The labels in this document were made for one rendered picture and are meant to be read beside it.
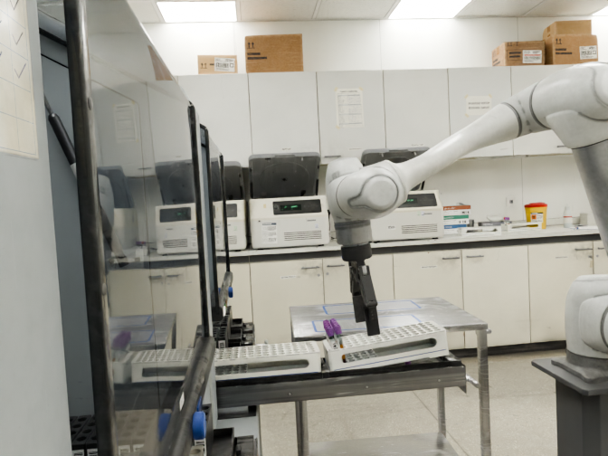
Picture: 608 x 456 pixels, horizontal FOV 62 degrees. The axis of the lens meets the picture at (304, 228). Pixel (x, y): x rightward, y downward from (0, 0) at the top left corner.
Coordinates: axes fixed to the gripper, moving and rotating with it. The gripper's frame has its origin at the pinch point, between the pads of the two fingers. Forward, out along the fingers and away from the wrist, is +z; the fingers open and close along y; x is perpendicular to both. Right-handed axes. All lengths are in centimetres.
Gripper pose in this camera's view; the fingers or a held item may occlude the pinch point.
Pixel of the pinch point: (366, 323)
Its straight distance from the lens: 129.1
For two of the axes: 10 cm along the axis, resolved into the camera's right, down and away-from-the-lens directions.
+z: 1.5, 9.9, 0.6
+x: -9.8, 1.5, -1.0
